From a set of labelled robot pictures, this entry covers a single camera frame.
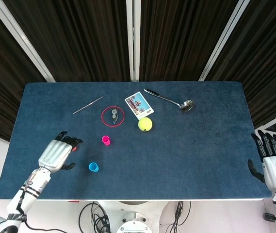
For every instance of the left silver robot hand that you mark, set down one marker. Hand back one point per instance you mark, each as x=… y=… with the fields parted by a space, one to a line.
x=55 y=155

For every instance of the orange plastic cup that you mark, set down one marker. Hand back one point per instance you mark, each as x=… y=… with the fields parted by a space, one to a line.
x=74 y=148

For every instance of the light blue plastic cup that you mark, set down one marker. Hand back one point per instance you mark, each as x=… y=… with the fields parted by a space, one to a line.
x=93 y=167

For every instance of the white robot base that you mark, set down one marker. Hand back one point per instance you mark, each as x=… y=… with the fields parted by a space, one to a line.
x=133 y=218

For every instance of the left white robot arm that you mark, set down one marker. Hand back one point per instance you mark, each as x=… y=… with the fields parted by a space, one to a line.
x=28 y=191

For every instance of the red tape strip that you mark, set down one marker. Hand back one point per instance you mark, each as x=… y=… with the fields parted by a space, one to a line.
x=73 y=201

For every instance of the pink plastic cup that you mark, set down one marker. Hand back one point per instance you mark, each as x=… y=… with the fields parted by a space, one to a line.
x=106 y=140

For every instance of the thin metal rod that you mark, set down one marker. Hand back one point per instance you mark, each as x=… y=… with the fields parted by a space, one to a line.
x=87 y=105

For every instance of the dark brown curtain panel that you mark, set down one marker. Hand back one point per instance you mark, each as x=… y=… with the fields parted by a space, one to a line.
x=268 y=68
x=2 y=85
x=79 y=41
x=181 y=41

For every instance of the yellow tennis ball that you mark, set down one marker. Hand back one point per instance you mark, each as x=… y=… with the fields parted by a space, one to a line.
x=145 y=124

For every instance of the printed photo card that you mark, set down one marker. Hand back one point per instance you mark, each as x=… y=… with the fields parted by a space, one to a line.
x=137 y=104

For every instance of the blue velvet table cloth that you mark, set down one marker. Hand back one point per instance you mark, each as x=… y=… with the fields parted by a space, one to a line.
x=152 y=157

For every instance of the stainless steel ladle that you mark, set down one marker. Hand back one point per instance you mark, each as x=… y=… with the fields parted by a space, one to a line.
x=187 y=106

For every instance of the white table frame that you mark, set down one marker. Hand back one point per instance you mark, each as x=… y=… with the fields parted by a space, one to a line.
x=200 y=200

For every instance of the white frame post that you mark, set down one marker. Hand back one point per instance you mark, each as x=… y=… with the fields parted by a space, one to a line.
x=21 y=40
x=129 y=36
x=223 y=40

